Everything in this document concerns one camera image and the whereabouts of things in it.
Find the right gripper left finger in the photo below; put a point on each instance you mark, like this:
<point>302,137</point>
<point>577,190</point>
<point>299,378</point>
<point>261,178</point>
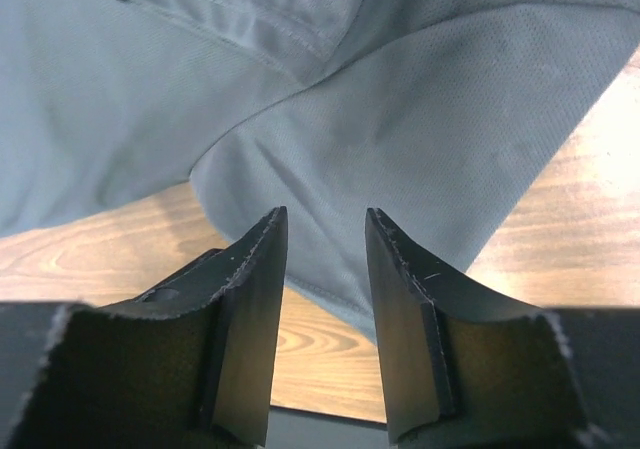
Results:
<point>187,364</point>

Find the grey t shirt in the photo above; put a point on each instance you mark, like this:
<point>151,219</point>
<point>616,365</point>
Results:
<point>440,112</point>

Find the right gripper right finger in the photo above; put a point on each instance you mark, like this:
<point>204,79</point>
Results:
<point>464,366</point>

